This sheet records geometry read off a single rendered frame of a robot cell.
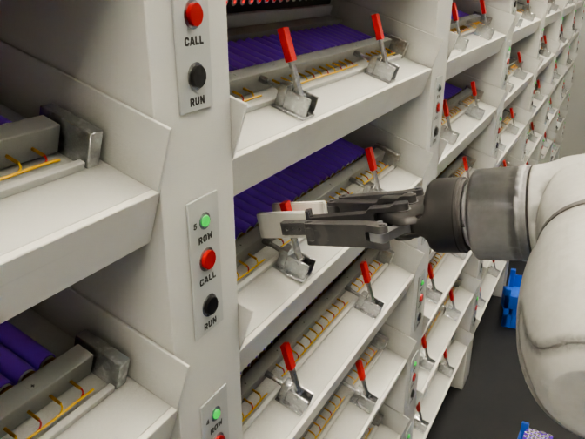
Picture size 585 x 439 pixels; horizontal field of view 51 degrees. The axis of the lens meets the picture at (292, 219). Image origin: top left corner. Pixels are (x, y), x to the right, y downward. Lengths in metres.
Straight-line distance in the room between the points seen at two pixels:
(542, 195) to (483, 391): 1.64
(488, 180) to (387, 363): 0.71
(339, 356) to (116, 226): 0.56
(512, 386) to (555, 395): 1.81
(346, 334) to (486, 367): 1.36
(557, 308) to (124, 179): 0.30
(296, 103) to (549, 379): 0.38
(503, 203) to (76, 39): 0.37
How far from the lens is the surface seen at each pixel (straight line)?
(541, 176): 0.58
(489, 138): 1.79
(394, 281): 1.13
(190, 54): 0.46
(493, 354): 2.35
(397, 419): 1.37
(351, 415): 1.11
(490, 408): 2.10
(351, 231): 0.60
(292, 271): 0.71
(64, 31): 0.47
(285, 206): 0.69
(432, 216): 0.59
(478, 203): 0.58
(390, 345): 1.27
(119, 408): 0.53
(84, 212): 0.41
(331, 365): 0.90
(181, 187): 0.46
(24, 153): 0.45
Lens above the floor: 1.27
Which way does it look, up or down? 22 degrees down
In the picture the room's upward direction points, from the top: straight up
